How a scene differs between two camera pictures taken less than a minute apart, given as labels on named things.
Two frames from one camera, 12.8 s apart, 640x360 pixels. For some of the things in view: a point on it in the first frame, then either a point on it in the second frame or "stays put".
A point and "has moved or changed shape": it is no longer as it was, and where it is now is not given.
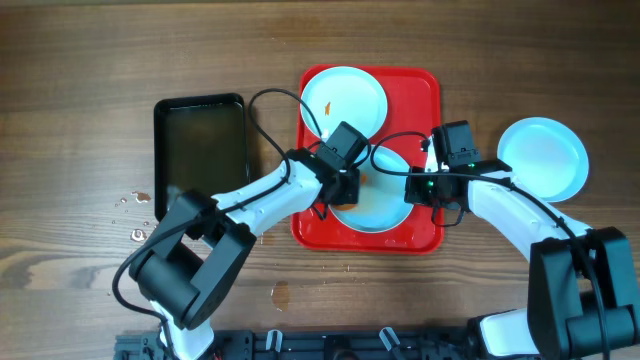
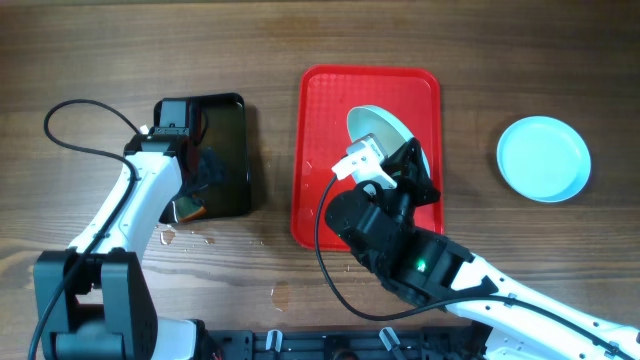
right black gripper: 415,194 to 412,175
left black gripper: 353,191 to 211,168
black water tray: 200,144 stays put
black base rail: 316,345 stays put
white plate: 381,203 has moved or changed shape
